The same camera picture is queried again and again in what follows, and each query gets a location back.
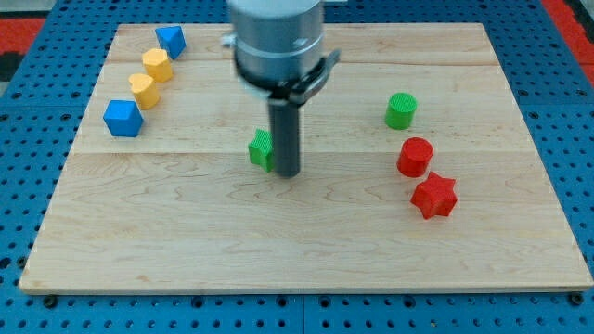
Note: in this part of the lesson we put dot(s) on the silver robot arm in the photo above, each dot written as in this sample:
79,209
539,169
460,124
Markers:
279,47

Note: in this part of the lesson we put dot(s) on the green star block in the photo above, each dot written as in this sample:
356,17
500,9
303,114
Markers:
261,151

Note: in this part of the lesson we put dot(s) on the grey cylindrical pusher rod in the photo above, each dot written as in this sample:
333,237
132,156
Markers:
285,131

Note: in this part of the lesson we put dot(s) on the green cylinder block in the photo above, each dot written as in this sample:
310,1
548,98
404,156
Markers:
400,111

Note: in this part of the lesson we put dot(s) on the red cylinder block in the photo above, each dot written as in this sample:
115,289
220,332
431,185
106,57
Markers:
414,157

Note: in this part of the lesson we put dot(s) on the wooden board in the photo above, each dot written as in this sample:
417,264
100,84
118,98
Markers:
179,209

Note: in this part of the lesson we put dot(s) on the red star block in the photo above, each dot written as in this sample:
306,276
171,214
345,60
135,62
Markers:
435,196

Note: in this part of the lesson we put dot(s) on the yellow heart block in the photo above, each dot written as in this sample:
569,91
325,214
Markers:
144,90

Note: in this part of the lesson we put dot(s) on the yellow hexagon block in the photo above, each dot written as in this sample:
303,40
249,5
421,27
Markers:
157,65

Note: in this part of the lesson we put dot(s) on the blue triangle block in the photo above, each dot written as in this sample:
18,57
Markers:
172,40

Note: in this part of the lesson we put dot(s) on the blue cube block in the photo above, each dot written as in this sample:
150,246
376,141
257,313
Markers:
123,118

